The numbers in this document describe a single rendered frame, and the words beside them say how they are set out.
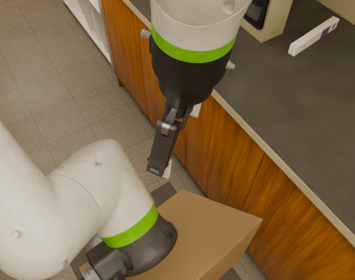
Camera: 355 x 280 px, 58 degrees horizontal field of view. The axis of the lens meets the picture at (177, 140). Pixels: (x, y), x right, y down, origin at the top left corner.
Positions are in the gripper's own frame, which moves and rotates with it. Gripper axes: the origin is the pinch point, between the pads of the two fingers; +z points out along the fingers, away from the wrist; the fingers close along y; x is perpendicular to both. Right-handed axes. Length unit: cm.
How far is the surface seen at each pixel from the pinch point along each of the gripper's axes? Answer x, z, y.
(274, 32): 10, 37, -77
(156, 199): -2.6, 33.3, 2.3
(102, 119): -74, 144, -65
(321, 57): 30, 37, -74
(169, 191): -0.4, 33.4, -1.3
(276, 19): 9, 32, -78
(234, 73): 3, 39, -53
